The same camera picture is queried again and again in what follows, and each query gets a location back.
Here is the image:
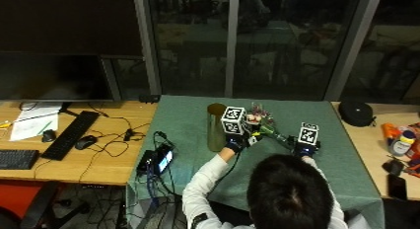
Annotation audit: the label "person's left hand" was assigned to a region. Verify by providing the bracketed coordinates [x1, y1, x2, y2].
[225, 131, 265, 155]

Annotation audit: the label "small grey computer mouse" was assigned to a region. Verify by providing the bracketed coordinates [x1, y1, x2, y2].
[42, 128, 58, 144]

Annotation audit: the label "black glove cable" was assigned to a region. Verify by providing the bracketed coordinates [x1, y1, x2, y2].
[207, 151, 244, 196]

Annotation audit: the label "smartphone with lit screen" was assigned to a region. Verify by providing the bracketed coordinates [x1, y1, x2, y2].
[156, 143, 176, 175]

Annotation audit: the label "black electronics box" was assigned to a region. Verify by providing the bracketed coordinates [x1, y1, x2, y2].
[136, 149, 160, 178]

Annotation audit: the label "black desk cables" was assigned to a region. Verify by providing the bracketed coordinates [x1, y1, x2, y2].
[78, 104, 153, 184]

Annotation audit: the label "orange tube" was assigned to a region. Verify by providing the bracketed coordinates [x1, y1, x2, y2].
[381, 122, 402, 140]

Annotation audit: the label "green table cloth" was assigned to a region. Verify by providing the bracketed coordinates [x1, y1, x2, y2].
[125, 95, 386, 229]

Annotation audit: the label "small black pouch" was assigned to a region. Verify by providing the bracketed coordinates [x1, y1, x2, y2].
[381, 159, 406, 176]

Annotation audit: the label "white paper sheets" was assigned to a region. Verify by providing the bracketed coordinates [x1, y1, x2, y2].
[8, 102, 63, 142]

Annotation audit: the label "black desk clamp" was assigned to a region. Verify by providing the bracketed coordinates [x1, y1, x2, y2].
[139, 94, 161, 104]

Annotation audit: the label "long black keyboard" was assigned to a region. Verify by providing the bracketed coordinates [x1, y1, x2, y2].
[40, 111, 102, 162]

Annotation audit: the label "black computer monitor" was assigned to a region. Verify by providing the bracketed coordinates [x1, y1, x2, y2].
[0, 51, 116, 103]

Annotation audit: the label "person's right hand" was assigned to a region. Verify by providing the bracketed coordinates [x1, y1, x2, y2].
[290, 139, 322, 158]

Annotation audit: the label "pink flower bouquet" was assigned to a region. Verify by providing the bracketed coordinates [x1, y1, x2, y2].
[245, 102, 300, 150]

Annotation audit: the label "green pen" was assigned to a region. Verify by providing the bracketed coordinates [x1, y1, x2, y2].
[36, 120, 54, 136]

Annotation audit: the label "white bottle yellow cap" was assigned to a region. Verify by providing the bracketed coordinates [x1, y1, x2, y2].
[387, 129, 418, 158]

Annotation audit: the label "black round zip case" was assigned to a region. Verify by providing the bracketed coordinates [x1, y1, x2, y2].
[338, 101, 378, 128]

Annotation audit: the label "black smartphone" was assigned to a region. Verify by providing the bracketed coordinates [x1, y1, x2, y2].
[386, 174, 410, 201]

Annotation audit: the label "black computer mouse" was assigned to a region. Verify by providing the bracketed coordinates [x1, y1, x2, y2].
[74, 134, 99, 151]

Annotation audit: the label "white marker cube right glove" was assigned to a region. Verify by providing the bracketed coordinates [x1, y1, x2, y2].
[297, 121, 321, 146]

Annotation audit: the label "the person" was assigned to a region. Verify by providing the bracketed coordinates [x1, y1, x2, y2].
[181, 145, 373, 229]

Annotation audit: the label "small dark keyboard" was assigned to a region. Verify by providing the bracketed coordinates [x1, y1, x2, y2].
[0, 149, 42, 171]

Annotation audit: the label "olive green glass vase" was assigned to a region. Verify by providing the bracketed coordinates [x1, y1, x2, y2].
[207, 103, 229, 153]

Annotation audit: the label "red office chair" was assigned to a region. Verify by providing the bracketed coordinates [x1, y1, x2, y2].
[0, 180, 91, 229]

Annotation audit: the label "blue cables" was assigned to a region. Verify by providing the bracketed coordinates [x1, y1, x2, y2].
[144, 171, 164, 210]

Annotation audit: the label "white marker cube glove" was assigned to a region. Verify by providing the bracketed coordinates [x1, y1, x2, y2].
[221, 106, 249, 136]
[297, 121, 321, 146]

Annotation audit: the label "white marker cube left glove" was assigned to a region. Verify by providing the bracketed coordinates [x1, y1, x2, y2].
[221, 106, 249, 136]

